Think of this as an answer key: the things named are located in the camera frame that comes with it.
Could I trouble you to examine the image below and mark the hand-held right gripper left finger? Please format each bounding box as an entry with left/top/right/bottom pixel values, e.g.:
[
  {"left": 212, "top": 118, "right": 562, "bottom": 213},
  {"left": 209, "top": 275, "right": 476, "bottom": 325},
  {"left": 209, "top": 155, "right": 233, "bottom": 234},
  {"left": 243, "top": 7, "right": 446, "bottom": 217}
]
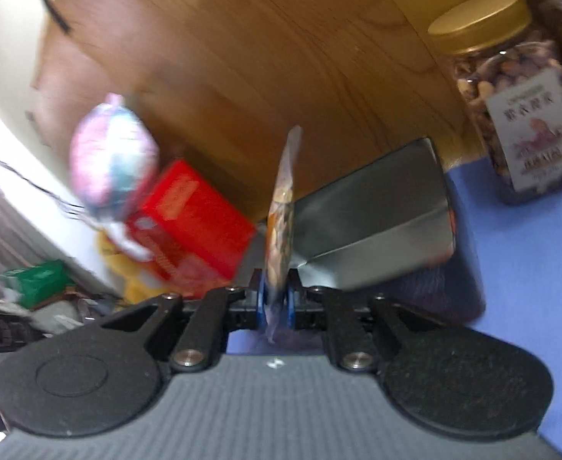
[{"left": 99, "top": 271, "right": 268, "bottom": 375}]

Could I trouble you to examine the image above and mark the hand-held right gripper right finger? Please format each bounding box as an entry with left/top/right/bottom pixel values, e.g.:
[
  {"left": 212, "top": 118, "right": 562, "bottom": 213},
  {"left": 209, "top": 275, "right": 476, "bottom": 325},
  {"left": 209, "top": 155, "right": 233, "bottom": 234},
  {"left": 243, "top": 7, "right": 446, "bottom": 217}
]
[{"left": 285, "top": 271, "right": 454, "bottom": 375}]

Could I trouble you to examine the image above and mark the orange snack packet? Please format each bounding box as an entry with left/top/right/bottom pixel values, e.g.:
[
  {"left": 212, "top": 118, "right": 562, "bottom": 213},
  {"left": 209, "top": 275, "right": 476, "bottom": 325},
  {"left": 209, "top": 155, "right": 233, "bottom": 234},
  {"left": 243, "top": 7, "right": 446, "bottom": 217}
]
[{"left": 264, "top": 125, "right": 303, "bottom": 343}]

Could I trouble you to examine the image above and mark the black tin box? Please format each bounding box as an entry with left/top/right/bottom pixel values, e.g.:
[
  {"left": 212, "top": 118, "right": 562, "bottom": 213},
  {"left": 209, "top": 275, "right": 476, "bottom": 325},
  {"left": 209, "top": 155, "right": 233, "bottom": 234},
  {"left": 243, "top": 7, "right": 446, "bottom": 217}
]
[{"left": 290, "top": 137, "right": 487, "bottom": 322}]

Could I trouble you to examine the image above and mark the green cardboard box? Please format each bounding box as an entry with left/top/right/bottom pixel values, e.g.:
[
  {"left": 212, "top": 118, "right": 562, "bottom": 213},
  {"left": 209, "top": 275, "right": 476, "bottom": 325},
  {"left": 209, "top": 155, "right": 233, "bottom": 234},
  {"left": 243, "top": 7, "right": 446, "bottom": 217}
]
[{"left": 0, "top": 259, "right": 73, "bottom": 310}]

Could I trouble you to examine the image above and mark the red gift box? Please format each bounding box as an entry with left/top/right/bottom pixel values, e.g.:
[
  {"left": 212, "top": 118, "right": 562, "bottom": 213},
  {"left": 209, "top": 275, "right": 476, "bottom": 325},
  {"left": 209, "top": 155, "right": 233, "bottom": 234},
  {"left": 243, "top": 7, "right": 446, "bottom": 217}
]
[{"left": 126, "top": 159, "right": 257, "bottom": 298}]

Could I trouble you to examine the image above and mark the yellow plush duck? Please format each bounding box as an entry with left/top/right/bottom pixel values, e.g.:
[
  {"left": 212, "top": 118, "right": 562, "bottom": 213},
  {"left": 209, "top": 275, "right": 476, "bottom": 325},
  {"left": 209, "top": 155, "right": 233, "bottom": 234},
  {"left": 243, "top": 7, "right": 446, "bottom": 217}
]
[{"left": 96, "top": 230, "right": 176, "bottom": 305}]

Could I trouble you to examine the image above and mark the pink and blue plush toy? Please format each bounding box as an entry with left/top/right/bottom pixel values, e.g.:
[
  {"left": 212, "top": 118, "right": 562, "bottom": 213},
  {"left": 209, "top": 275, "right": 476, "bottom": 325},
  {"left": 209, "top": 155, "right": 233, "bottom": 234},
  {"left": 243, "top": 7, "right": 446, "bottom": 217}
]
[{"left": 69, "top": 93, "right": 159, "bottom": 260}]

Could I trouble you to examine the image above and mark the blue printed bedsheet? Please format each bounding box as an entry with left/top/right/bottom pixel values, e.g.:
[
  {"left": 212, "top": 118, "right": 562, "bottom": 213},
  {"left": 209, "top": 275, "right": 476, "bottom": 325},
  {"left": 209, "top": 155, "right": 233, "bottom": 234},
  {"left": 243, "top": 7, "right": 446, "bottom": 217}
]
[{"left": 226, "top": 153, "right": 562, "bottom": 458}]

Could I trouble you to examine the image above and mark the wooden headboard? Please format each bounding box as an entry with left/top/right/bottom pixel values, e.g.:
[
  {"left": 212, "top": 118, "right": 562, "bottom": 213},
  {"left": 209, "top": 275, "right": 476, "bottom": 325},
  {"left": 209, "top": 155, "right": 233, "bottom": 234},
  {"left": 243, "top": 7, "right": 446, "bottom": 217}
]
[{"left": 31, "top": 0, "right": 497, "bottom": 231}]

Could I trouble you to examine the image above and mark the gold-lid nut jar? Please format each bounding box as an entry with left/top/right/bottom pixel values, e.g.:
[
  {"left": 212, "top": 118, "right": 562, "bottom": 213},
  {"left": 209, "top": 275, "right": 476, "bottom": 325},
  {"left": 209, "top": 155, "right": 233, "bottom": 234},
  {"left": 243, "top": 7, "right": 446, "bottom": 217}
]
[{"left": 427, "top": 0, "right": 562, "bottom": 207}]

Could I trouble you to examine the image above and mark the black handle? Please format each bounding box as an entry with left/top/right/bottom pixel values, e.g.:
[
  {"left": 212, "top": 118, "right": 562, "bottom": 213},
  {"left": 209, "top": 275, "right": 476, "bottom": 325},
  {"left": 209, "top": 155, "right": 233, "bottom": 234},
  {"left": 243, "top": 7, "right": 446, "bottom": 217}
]
[{"left": 37, "top": 0, "right": 73, "bottom": 35}]

